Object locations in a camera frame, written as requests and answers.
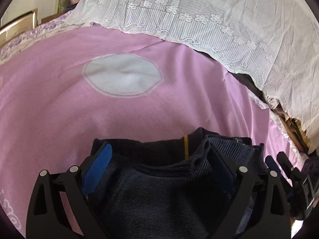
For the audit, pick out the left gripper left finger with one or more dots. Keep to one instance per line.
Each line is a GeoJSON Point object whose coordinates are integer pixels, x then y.
{"type": "Point", "coordinates": [46, 214]}

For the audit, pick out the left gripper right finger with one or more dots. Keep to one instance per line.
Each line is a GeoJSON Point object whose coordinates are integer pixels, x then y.
{"type": "Point", "coordinates": [270, 217]}

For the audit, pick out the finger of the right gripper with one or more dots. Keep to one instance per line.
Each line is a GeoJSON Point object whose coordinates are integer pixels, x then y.
{"type": "Point", "coordinates": [286, 165]}
{"type": "Point", "coordinates": [272, 165]}

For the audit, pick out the navy knit cardigan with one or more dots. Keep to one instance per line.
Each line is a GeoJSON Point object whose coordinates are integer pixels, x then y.
{"type": "Point", "coordinates": [167, 189]}

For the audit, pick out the pink bed sheet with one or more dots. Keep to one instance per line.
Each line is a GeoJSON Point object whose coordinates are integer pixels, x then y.
{"type": "Point", "coordinates": [62, 86]}

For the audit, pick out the white lace cover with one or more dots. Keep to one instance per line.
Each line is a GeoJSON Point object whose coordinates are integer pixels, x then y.
{"type": "Point", "coordinates": [275, 42]}

